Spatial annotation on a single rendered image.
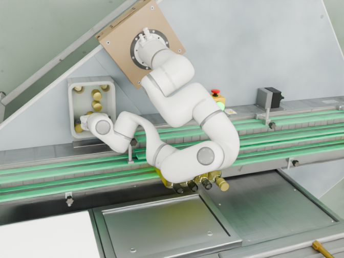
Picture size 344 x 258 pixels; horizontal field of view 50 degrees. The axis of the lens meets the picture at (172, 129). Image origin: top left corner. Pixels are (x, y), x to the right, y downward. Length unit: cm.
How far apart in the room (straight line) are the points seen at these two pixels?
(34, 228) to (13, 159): 27
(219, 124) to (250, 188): 69
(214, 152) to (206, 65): 70
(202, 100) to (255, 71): 70
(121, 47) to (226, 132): 53
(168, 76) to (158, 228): 56
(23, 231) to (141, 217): 42
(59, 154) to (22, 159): 14
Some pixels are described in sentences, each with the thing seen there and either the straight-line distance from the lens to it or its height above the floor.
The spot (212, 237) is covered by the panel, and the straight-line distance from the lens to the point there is 136.
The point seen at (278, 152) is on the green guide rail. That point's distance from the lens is 180.
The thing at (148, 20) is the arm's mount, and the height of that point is 85.
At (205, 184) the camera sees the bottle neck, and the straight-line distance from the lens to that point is 139.
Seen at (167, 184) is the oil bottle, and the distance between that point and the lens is 139.
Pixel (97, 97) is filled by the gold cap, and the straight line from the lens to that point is 147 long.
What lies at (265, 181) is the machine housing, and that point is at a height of 95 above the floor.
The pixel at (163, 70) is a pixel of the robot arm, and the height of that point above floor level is 113.
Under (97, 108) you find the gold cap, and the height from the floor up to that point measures 81.
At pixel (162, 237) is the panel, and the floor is 121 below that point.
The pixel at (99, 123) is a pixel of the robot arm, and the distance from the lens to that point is 122.
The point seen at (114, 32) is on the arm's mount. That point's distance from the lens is 138.
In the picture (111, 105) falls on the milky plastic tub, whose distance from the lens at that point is 148.
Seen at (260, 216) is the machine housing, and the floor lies 117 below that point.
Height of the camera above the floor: 219
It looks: 59 degrees down
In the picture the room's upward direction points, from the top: 139 degrees clockwise
